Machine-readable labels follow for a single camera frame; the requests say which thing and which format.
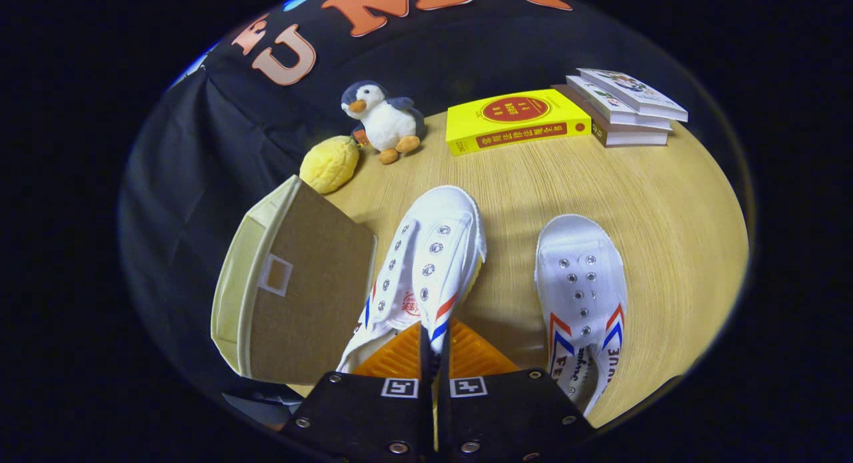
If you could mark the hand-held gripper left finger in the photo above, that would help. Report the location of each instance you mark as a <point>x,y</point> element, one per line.
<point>425,416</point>

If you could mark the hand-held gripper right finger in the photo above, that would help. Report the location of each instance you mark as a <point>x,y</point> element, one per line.
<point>445,416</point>

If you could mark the cream fabric storage box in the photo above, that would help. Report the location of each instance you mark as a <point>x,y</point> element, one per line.
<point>313,296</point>

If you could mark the white canvas shoe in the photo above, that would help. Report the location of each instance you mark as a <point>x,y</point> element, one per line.
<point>433,250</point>
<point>580,276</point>

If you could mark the yellow fluffy plush ball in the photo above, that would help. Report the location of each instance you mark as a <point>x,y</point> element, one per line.
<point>328,164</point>

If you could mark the penguin plush toy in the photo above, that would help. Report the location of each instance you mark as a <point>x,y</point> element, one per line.
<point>386,123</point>

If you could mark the yellow book with red circle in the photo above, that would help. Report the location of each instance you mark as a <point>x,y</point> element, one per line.
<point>513,120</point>

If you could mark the brown book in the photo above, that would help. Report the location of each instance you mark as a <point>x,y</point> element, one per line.
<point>626,138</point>

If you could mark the white book with small picture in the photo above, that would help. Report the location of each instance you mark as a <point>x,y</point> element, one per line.
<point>603,102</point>

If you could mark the white book with floral cover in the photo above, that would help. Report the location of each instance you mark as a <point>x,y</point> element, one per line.
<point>633,90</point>

